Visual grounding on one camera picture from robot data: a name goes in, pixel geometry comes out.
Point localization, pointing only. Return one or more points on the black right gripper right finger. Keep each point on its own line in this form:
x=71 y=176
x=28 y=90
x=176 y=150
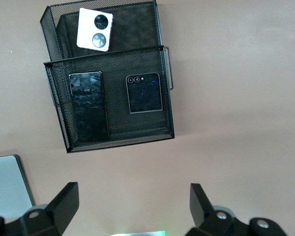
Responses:
x=201 y=211

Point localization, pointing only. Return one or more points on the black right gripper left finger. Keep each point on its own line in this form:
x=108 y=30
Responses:
x=61 y=209

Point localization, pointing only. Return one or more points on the black slab smartphone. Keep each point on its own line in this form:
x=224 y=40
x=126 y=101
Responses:
x=89 y=110

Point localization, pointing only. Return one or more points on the black flip phone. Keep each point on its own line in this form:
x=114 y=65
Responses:
x=143 y=98

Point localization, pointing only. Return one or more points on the lavender flip phone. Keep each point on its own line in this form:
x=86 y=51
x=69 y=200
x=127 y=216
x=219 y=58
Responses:
x=87 y=29

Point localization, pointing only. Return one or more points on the silver laptop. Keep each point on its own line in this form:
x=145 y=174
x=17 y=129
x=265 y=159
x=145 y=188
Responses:
x=7 y=184

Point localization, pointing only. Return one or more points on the black mesh two-tier tray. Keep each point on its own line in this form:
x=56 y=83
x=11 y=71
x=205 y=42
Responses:
x=118 y=123

